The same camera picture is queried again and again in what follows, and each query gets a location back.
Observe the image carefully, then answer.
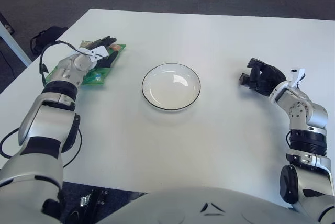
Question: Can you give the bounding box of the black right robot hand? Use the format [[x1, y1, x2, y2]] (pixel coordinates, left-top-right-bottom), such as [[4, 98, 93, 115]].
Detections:
[[238, 57, 287, 96]]

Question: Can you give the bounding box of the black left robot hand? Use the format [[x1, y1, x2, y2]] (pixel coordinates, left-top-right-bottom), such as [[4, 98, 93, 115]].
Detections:
[[87, 35, 118, 69]]

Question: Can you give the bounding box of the green potato chips bag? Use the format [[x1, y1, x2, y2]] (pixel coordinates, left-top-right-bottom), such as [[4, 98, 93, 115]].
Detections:
[[44, 40, 127, 86]]

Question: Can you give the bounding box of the white plate with black rim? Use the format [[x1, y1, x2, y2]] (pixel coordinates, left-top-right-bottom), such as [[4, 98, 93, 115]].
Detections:
[[141, 63, 202, 111]]

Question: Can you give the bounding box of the black bag on floor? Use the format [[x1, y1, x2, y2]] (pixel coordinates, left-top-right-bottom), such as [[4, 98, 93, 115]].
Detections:
[[30, 26, 69, 54]]

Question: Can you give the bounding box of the white table leg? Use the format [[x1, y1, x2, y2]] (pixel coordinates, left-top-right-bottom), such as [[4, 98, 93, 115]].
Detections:
[[0, 21, 32, 67]]

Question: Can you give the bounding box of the grey robot torso shell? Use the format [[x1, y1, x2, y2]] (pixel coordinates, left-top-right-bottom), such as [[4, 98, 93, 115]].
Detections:
[[96, 186, 325, 224]]

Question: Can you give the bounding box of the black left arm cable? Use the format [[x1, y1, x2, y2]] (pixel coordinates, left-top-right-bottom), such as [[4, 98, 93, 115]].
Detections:
[[0, 40, 92, 169]]

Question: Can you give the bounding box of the black stand frame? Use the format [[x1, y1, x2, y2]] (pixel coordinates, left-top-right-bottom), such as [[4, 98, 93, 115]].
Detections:
[[64, 187, 108, 224]]

